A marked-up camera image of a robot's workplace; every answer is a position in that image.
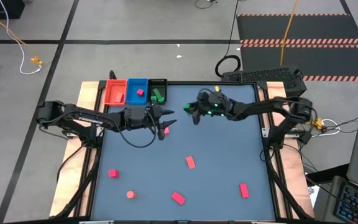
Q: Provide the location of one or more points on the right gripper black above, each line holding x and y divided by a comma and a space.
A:
213, 107

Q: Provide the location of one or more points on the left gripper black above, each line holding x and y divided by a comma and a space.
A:
143, 116

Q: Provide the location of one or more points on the small red block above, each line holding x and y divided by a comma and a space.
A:
167, 131

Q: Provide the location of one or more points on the long green block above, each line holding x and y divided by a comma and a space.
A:
157, 92

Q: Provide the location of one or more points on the red cube block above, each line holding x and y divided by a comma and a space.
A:
140, 92
114, 173

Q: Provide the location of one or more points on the orange triangular prism block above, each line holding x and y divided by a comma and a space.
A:
190, 162

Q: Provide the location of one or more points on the red rectangular block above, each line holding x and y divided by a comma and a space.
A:
178, 198
244, 190

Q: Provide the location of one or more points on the orange cylinder block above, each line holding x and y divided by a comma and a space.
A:
130, 194

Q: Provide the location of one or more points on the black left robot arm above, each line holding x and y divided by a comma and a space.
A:
73, 113

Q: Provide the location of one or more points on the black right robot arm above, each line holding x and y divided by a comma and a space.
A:
259, 107

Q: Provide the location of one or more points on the yellow tag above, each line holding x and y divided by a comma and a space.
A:
217, 88

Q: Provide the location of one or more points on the black plastic basket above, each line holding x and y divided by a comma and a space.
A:
163, 84

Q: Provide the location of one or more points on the blue plastic basket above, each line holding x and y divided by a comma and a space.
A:
132, 97

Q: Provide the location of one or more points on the orange plastic basket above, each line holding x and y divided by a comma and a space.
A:
110, 93

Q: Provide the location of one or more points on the light wooden table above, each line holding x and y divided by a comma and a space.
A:
87, 90

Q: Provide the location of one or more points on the black striped-edge floor mat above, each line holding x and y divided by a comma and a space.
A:
322, 59
322, 28

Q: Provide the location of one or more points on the black desk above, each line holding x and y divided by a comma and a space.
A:
325, 174

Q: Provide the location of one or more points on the white paper sheet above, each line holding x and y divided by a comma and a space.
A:
312, 196

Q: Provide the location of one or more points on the black box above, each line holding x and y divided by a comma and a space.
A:
15, 7

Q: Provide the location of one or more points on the black aluminium table frame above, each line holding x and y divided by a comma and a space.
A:
182, 82

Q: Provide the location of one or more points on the small black post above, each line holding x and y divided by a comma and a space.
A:
112, 75

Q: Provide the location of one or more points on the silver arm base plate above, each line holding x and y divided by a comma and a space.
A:
264, 132

